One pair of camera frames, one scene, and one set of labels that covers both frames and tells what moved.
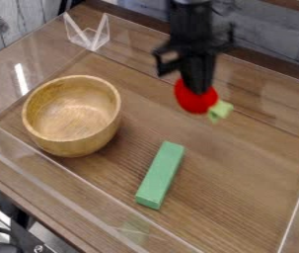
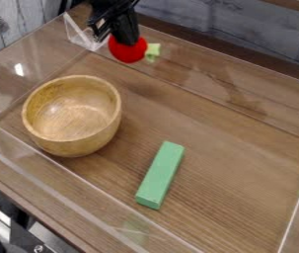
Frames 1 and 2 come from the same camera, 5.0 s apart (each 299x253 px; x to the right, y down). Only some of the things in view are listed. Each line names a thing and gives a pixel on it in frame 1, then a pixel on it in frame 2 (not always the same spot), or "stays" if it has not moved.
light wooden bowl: x=70 y=113 stays
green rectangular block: x=157 y=179 stays
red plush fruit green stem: x=202 y=103 -> x=131 y=53
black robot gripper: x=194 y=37 -> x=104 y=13
